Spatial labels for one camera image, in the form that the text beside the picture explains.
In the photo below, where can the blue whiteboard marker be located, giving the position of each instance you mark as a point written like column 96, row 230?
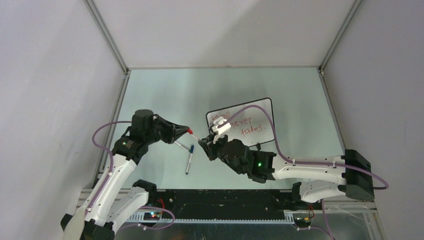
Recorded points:
column 191, row 151

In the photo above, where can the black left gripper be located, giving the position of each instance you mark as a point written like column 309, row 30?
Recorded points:
column 174, row 131

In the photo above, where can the red whiteboard marker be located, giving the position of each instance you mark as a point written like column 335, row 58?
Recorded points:
column 196, row 137

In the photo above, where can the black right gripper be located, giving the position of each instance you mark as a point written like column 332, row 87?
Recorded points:
column 210, row 147

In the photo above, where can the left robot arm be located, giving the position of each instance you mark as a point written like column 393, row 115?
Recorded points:
column 101, row 216

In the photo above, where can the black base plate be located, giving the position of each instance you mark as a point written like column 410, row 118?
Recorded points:
column 228, row 204

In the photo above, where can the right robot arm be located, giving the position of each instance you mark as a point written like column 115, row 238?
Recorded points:
column 347, row 175

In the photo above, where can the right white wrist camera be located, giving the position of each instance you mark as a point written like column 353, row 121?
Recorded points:
column 220, row 128

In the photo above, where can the white whiteboard black frame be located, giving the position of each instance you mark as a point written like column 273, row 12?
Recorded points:
column 252, row 126

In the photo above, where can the right aluminium frame rail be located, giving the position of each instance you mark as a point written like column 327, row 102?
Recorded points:
column 341, row 32

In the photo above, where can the green whiteboard marker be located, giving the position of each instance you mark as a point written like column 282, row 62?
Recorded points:
column 182, row 146

